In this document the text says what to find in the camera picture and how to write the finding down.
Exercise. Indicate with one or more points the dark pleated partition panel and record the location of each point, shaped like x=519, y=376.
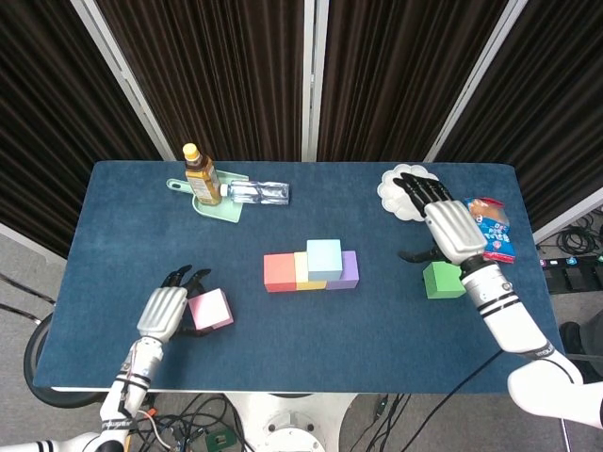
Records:
x=551, y=103
x=47, y=117
x=221, y=75
x=396, y=75

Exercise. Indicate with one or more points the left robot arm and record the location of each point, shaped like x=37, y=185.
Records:
x=113, y=400

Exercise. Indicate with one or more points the white partition post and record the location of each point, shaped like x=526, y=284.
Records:
x=314, y=80
x=125, y=75
x=471, y=80

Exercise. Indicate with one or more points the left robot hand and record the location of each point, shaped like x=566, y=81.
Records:
x=162, y=311

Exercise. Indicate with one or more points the mint green plastic scoop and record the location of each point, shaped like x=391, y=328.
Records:
x=221, y=212

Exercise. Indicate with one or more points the red cube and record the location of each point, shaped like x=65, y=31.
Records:
x=279, y=272

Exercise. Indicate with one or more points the yellow floor tape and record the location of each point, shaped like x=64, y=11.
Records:
x=126, y=442

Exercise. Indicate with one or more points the purple cube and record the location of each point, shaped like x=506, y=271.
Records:
x=349, y=270

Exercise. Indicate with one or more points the yellow tea bottle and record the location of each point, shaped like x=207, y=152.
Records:
x=201, y=181

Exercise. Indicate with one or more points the pink white cube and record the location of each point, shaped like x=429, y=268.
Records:
x=209, y=308

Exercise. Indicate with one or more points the green circuit board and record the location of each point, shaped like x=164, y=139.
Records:
x=219, y=440

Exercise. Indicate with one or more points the blue snack bag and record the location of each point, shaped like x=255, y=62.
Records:
x=494, y=226

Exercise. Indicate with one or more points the yellow cube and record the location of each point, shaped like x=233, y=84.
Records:
x=301, y=268

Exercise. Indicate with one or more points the clear water bottle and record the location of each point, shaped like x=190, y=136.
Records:
x=259, y=192

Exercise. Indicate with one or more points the light blue cube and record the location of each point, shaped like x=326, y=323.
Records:
x=324, y=259

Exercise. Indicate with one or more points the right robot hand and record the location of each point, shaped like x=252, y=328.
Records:
x=454, y=228

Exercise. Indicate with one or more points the blue fabric table cover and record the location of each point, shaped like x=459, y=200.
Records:
x=301, y=343

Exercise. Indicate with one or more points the green cube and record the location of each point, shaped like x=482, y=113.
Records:
x=443, y=282

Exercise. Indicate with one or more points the white flower paint palette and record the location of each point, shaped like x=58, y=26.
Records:
x=393, y=198

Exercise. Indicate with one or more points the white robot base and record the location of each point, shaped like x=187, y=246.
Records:
x=292, y=424

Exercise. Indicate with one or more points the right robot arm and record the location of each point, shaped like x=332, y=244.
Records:
x=523, y=339

